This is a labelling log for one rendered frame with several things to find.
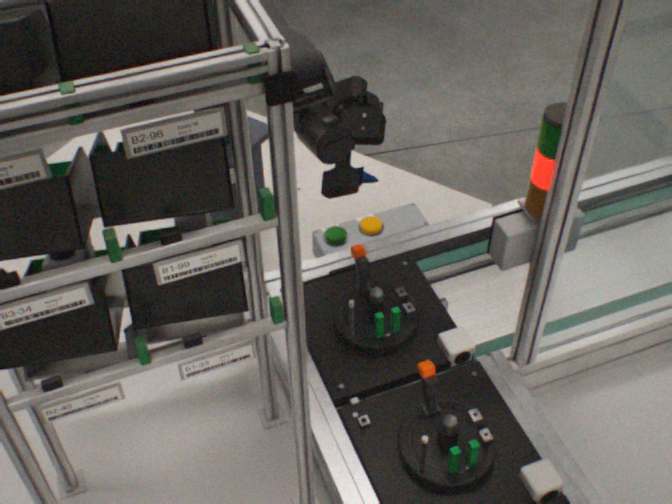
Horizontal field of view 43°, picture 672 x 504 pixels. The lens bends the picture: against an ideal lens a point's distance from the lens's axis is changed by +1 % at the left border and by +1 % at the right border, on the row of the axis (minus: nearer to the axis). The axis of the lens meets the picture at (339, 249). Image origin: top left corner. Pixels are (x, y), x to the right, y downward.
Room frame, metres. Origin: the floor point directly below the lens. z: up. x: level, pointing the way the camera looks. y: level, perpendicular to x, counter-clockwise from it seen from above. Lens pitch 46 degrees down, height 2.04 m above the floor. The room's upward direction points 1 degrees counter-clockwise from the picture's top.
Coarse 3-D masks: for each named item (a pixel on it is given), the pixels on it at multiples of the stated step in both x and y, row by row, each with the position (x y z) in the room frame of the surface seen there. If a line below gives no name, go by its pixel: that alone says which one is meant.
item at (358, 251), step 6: (354, 246) 0.95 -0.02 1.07; (360, 246) 0.95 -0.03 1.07; (354, 252) 0.94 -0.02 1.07; (360, 252) 0.94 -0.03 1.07; (354, 258) 0.95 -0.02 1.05; (360, 258) 0.93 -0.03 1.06; (366, 258) 0.93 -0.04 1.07; (360, 264) 0.93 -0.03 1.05; (360, 270) 0.93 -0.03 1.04; (366, 270) 0.94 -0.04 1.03; (360, 276) 0.93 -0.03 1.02; (366, 276) 0.93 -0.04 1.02; (360, 282) 0.92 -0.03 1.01; (366, 282) 0.93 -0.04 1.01; (360, 288) 0.92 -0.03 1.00
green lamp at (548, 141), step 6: (546, 126) 0.83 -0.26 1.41; (552, 126) 0.82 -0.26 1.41; (540, 132) 0.84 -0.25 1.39; (546, 132) 0.83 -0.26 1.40; (552, 132) 0.82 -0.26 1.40; (558, 132) 0.82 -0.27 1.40; (540, 138) 0.83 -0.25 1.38; (546, 138) 0.82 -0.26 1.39; (552, 138) 0.82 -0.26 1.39; (558, 138) 0.81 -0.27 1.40; (540, 144) 0.83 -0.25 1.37; (546, 144) 0.82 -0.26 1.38; (552, 144) 0.82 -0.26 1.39; (558, 144) 0.81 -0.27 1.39; (540, 150) 0.83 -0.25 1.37; (546, 150) 0.82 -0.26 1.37; (552, 150) 0.82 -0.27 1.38; (546, 156) 0.82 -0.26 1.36; (552, 156) 0.82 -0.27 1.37
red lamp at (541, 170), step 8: (536, 152) 0.84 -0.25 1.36; (536, 160) 0.83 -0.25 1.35; (544, 160) 0.82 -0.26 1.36; (552, 160) 0.82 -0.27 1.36; (536, 168) 0.83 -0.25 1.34; (544, 168) 0.82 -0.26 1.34; (536, 176) 0.83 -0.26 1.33; (544, 176) 0.82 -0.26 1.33; (536, 184) 0.82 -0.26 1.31; (544, 184) 0.82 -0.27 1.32
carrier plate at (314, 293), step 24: (384, 264) 1.01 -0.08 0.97; (408, 264) 1.01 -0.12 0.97; (312, 288) 0.95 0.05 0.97; (336, 288) 0.95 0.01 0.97; (408, 288) 0.95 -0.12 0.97; (432, 288) 0.95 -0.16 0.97; (312, 312) 0.90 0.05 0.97; (432, 312) 0.90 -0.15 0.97; (312, 336) 0.85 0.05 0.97; (336, 336) 0.85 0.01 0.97; (432, 336) 0.85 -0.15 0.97; (312, 360) 0.81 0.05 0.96; (336, 360) 0.80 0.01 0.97; (360, 360) 0.80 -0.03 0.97; (384, 360) 0.80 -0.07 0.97; (408, 360) 0.80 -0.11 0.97; (432, 360) 0.80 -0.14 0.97; (336, 384) 0.75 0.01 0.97; (360, 384) 0.75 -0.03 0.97; (384, 384) 0.75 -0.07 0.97
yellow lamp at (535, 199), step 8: (528, 184) 0.84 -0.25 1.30; (528, 192) 0.84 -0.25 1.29; (536, 192) 0.82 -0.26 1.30; (544, 192) 0.82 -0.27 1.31; (528, 200) 0.83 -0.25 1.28; (536, 200) 0.82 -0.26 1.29; (544, 200) 0.81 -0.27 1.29; (528, 208) 0.83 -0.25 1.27; (536, 208) 0.82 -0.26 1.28; (536, 216) 0.82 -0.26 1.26
